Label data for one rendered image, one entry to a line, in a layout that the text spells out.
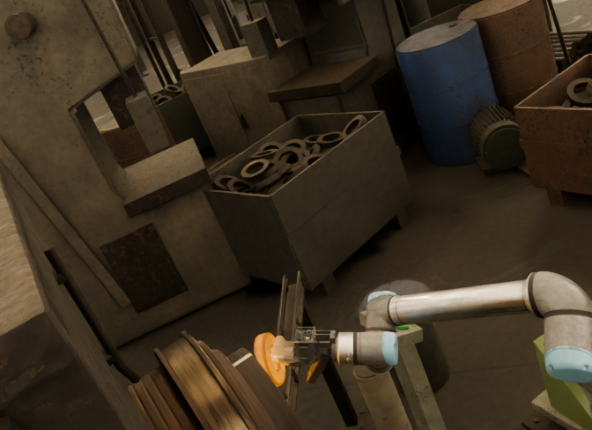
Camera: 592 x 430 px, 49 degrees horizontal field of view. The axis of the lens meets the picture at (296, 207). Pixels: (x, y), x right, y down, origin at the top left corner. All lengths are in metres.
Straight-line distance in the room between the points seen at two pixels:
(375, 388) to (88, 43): 2.39
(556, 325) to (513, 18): 3.37
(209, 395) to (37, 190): 2.84
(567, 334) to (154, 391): 0.94
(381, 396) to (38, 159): 2.38
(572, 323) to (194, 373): 0.89
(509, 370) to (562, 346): 1.34
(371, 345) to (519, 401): 1.13
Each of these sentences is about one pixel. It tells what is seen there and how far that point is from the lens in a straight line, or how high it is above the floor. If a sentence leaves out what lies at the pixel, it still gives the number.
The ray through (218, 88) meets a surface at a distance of 5.59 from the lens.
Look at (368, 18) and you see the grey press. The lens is 5.07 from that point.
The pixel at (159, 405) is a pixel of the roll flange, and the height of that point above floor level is 1.31.
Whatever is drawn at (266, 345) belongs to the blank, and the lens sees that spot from 1.89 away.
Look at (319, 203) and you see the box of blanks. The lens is 3.67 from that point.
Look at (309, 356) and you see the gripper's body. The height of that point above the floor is 0.91.
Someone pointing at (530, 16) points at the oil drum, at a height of 0.78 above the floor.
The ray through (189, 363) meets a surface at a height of 1.34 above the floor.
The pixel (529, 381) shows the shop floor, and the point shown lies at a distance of 2.92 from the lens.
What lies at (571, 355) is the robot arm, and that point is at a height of 0.89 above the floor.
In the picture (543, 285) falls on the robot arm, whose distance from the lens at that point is 1.72.
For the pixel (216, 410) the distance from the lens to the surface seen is 1.21.
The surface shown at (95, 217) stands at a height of 0.87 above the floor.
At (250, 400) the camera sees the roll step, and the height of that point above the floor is 1.24.
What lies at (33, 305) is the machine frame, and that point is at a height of 1.76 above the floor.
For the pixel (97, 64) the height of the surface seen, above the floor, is 1.64.
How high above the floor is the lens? 1.99
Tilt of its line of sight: 23 degrees down
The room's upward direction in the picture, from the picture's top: 23 degrees counter-clockwise
